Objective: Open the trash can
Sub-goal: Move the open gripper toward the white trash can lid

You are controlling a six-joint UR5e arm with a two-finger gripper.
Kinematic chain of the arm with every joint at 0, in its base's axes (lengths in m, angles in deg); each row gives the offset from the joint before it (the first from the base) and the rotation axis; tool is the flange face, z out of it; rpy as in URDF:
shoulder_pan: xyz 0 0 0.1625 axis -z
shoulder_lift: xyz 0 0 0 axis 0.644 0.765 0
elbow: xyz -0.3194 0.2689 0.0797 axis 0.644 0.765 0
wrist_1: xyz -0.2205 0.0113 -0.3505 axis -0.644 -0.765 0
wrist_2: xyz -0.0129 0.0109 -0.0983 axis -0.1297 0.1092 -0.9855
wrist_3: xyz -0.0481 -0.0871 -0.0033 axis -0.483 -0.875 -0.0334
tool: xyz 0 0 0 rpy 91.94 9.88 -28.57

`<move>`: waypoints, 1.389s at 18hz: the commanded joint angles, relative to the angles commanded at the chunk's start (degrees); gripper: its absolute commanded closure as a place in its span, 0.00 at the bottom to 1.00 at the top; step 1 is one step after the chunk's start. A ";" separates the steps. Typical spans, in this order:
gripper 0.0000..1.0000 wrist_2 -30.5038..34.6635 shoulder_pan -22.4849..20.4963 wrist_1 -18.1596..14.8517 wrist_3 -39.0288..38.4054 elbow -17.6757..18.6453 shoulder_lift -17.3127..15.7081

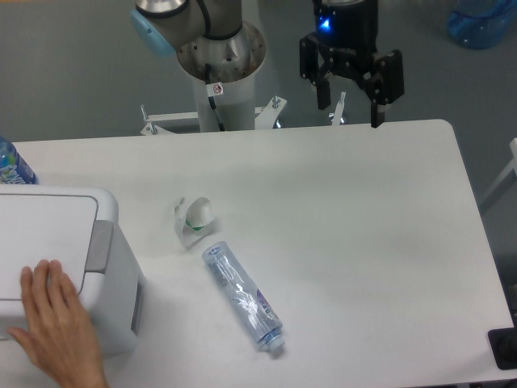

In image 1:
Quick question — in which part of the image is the large blue water jug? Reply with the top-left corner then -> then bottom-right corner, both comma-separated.
446,1 -> 516,49

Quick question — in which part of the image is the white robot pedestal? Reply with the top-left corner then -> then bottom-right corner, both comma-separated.
191,75 -> 255,133

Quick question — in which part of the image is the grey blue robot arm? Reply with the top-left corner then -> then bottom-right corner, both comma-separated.
130,1 -> 405,132

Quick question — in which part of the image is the black device at table edge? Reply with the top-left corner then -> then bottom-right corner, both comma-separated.
488,327 -> 516,370

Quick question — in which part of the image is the blue labelled bottle at left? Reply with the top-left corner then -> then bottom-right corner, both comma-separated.
1,137 -> 39,184

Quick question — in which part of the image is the white pedal trash can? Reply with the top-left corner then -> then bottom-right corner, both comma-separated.
1,185 -> 145,356

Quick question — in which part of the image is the white furniture leg at right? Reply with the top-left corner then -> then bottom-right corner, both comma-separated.
478,138 -> 516,214

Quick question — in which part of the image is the white base bracket frame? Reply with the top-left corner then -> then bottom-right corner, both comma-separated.
141,91 -> 347,136

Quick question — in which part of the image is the bare human hand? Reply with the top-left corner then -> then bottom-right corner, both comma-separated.
7,259 -> 109,387

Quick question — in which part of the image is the clear empty plastic bottle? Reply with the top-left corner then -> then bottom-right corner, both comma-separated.
202,241 -> 285,356

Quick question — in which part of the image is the crumpled white plastic cup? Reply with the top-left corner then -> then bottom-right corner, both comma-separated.
174,196 -> 216,248

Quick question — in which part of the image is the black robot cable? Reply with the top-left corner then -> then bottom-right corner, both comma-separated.
204,62 -> 226,132

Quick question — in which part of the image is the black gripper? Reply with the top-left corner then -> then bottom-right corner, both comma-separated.
299,1 -> 405,128

